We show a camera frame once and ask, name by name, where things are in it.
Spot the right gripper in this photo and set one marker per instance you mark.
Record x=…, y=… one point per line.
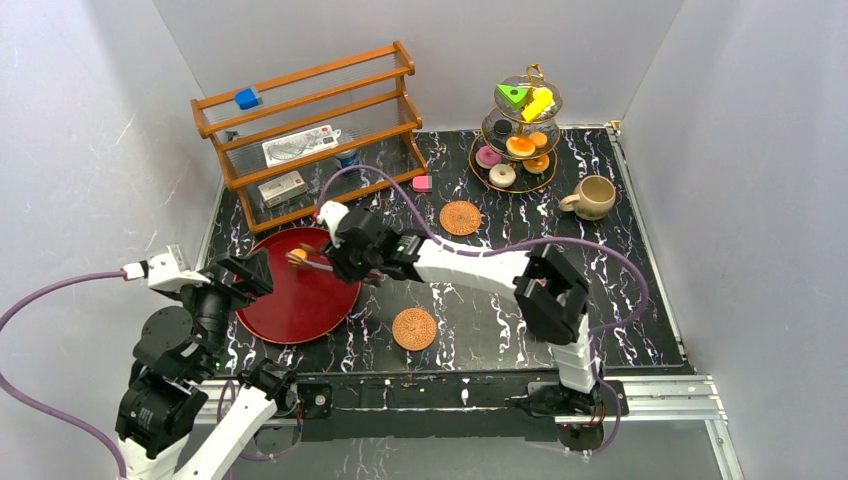
x=342, y=267

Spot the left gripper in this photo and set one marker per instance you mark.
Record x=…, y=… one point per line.
x=232, y=278

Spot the metal tongs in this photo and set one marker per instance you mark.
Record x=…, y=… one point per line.
x=313, y=261

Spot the round biscuit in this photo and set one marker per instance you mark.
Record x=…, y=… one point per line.
x=297, y=256
x=539, y=140

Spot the dark red round tray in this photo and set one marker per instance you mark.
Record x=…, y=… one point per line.
x=306, y=303

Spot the woven coaster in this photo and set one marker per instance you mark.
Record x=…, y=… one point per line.
x=460, y=218
x=414, y=329

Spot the pink donut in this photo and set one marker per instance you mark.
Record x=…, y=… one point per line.
x=487, y=158

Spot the white cream donut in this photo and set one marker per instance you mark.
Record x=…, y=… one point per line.
x=502, y=176

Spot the black sandwich cookie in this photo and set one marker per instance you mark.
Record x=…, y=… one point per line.
x=502, y=127

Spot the orange donut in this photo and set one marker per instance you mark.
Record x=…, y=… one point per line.
x=520, y=146
x=538, y=165

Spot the green cake wedge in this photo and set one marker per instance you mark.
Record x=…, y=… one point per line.
x=512, y=97

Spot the yellow cake slice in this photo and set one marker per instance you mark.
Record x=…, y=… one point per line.
x=542, y=99

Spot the beige mug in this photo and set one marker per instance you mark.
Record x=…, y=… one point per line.
x=592, y=199

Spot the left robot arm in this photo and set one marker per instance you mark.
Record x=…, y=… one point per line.
x=180, y=347

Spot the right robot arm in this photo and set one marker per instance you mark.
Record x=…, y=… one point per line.
x=550, y=294

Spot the small white box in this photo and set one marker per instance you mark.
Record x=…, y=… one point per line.
x=281, y=189

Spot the pink eraser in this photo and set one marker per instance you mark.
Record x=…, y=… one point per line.
x=422, y=184

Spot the blue jar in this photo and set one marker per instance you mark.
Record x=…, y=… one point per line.
x=347, y=158

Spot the white flat package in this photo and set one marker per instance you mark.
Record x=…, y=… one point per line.
x=292, y=147

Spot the wooden three-tier shelf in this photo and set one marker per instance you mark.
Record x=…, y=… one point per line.
x=365, y=95

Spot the blue block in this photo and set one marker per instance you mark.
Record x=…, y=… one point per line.
x=247, y=99

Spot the glass three-tier dessert stand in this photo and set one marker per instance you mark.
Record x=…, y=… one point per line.
x=546, y=123

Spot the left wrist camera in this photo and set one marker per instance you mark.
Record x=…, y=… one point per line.
x=165, y=270

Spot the black base frame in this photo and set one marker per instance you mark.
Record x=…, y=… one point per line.
x=445, y=404

